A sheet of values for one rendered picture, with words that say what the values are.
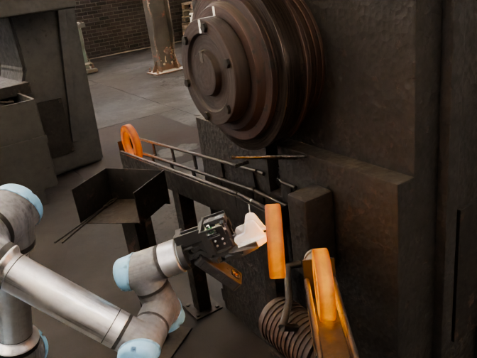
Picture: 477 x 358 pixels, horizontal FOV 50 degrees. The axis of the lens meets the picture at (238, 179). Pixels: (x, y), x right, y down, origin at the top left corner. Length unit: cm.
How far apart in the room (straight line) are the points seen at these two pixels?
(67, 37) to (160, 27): 434
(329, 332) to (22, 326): 72
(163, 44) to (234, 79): 723
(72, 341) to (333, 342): 148
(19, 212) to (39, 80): 306
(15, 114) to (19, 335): 245
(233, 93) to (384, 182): 42
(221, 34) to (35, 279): 70
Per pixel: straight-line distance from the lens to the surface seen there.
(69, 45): 425
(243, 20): 129
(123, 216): 186
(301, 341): 129
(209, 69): 133
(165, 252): 108
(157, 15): 842
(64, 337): 240
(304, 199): 130
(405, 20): 115
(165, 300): 113
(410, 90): 117
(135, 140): 241
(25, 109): 366
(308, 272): 121
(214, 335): 217
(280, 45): 122
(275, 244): 100
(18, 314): 132
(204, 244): 104
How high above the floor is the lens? 135
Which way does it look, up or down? 22 degrees down
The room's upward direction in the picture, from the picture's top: 8 degrees counter-clockwise
